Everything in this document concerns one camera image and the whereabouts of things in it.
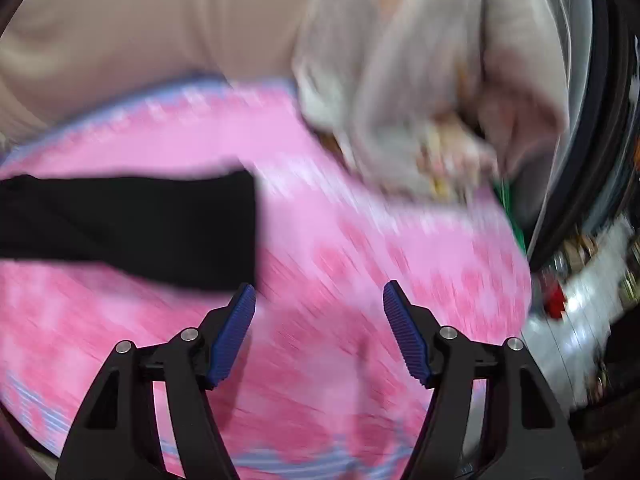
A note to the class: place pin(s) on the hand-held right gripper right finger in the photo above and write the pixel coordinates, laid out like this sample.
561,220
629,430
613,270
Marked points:
406,332

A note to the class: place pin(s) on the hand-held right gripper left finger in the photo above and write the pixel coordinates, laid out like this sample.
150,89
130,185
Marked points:
234,332

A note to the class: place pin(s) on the black pants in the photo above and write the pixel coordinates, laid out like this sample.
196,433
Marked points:
125,225

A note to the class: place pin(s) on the pink floral bed sheet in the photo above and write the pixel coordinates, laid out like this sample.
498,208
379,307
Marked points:
325,260

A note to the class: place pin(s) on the green object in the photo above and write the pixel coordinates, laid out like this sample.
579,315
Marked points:
510,205

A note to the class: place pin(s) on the cluttered shelf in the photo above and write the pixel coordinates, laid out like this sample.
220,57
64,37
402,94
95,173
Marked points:
585,305

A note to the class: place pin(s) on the pale printed quilt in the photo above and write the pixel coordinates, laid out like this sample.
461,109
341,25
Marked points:
400,85

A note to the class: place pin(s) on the beige padded headboard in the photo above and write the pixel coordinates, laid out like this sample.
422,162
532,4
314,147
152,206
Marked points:
150,20

